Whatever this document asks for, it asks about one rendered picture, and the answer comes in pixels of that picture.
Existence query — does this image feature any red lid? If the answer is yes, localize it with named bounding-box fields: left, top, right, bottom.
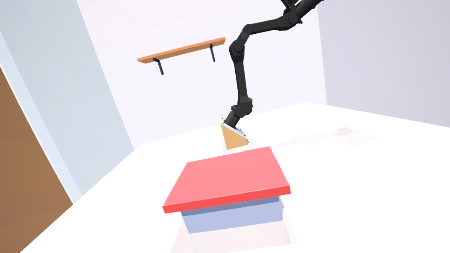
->
left=162, top=146, right=291, bottom=214

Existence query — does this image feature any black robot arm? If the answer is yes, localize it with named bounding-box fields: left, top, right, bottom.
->
left=223, top=0, right=310, bottom=129

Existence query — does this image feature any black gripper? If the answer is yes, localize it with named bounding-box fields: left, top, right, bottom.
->
left=304, top=0, right=324, bottom=10

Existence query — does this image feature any light blue open storage box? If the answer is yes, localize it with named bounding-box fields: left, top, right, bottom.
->
left=180, top=196, right=283, bottom=234

